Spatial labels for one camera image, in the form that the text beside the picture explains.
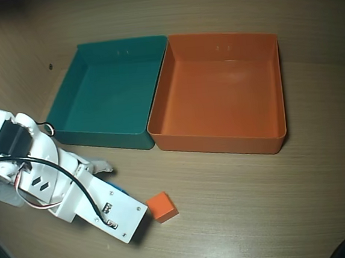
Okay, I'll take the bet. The black camera cable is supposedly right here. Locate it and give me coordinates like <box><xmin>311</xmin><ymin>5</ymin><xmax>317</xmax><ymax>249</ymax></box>
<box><xmin>0</xmin><ymin>150</ymin><xmax>109</xmax><ymax>235</ymax></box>

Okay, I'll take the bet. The orange plastic box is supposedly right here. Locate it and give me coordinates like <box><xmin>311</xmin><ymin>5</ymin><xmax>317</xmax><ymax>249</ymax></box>
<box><xmin>138</xmin><ymin>25</ymin><xmax>290</xmax><ymax>165</ymax></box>

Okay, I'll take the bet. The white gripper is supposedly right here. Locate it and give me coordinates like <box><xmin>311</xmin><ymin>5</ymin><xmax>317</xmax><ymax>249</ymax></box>
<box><xmin>43</xmin><ymin>143</ymin><xmax>118</xmax><ymax>226</ymax></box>

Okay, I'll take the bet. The thin red black wire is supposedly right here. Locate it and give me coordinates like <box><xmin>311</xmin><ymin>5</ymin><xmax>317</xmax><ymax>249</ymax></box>
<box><xmin>37</xmin><ymin>120</ymin><xmax>57</xmax><ymax>138</ymax></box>

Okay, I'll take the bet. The white wrist camera mount plate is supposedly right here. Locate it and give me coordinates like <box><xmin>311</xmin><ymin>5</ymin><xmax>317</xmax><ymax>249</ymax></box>
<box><xmin>70</xmin><ymin>169</ymin><xmax>153</xmax><ymax>249</ymax></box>

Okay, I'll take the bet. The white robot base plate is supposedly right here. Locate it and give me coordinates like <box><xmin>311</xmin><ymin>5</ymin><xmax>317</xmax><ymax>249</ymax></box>
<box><xmin>0</xmin><ymin>178</ymin><xmax>25</xmax><ymax>209</ymax></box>

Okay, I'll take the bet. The blue cube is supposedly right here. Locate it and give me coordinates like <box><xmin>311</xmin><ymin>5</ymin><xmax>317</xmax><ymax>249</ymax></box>
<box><xmin>106</xmin><ymin>177</ymin><xmax>131</xmax><ymax>198</ymax></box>

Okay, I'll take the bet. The teal plastic box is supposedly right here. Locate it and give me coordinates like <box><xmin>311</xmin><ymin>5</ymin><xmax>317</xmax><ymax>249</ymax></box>
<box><xmin>37</xmin><ymin>34</ymin><xmax>178</xmax><ymax>159</ymax></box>

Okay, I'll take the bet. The orange cube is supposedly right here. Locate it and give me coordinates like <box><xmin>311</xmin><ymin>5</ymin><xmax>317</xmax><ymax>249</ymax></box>
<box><xmin>145</xmin><ymin>189</ymin><xmax>181</xmax><ymax>226</ymax></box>

